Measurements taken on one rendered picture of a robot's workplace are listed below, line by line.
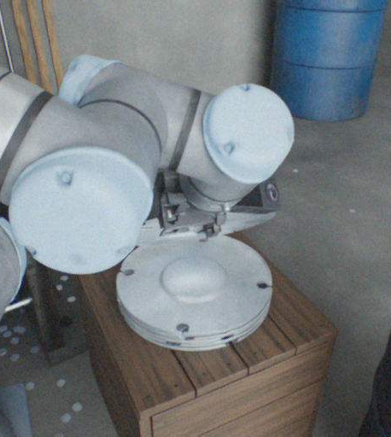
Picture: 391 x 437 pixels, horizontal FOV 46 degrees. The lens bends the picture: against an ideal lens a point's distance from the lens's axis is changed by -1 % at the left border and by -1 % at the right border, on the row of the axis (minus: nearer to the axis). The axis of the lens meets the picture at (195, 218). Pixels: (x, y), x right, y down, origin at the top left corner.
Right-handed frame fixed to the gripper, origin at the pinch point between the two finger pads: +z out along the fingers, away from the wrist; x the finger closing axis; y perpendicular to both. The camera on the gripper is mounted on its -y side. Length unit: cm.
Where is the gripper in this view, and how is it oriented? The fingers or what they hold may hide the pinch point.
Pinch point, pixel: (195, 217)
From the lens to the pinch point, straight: 71.1
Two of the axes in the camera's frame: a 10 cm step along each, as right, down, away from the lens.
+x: 1.9, 9.6, -1.8
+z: -1.9, 2.2, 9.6
